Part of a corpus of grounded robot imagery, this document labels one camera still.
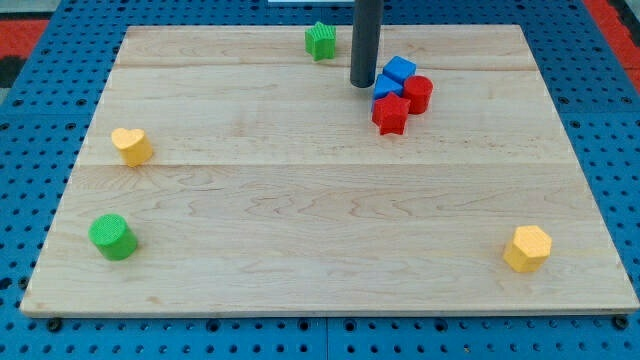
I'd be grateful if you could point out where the yellow heart block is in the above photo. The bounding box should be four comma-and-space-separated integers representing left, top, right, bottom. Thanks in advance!
111, 128, 153, 167

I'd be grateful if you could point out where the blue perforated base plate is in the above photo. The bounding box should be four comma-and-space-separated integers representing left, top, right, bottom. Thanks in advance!
1, 1, 639, 359

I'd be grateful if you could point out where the red star block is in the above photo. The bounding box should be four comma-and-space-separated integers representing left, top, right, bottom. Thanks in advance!
372, 92, 410, 135

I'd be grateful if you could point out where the blue cube block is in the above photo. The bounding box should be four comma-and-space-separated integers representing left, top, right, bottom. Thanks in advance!
382, 56, 417, 85

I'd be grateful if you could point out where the blue pentagon block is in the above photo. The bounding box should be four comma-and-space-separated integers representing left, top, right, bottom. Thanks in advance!
371, 74, 403, 111

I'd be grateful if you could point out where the red cylinder block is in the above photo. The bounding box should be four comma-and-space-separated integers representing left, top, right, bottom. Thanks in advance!
402, 75, 434, 115

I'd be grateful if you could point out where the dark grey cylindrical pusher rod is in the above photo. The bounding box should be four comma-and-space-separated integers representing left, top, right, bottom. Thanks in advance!
350, 0, 384, 88

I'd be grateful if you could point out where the green cylinder block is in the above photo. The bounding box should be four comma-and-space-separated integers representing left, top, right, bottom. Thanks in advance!
88, 214, 138, 261

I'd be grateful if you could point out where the green star block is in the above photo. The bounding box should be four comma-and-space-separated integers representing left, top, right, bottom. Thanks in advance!
305, 22, 337, 61

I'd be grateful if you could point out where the yellow hexagon block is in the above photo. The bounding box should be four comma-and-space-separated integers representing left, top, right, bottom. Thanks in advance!
502, 225, 552, 273

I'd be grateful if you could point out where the light wooden board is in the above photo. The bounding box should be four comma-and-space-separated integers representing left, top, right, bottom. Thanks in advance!
21, 25, 639, 318

